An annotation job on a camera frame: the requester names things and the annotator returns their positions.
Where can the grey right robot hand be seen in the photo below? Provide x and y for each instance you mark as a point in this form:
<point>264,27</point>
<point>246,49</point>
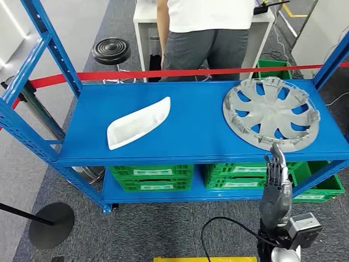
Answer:
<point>275,206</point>

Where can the grey plastic wheel cover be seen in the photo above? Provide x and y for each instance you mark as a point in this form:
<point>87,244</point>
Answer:
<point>272,112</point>

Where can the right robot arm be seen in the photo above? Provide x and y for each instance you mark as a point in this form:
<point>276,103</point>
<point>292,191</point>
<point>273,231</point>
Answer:
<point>268,249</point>

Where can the blue metal shelf rack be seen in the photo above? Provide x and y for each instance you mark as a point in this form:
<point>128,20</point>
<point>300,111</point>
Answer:
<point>191,126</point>

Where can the white plastic trim part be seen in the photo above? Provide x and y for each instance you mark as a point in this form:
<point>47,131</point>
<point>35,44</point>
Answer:
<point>136,124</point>

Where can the person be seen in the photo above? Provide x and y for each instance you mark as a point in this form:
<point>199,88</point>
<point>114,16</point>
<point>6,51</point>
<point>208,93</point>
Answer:
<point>207,43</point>

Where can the white desk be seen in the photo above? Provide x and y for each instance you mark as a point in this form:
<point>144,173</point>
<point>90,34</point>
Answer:
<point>147,14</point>

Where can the black round stool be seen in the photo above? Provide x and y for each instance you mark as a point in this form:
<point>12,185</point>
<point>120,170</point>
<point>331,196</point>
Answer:
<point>111,50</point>

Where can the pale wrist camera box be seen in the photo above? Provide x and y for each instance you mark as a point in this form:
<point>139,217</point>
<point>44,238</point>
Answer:
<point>305,227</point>

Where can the black stanchion post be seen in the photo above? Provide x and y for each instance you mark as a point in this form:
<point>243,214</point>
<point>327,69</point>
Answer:
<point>51,226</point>

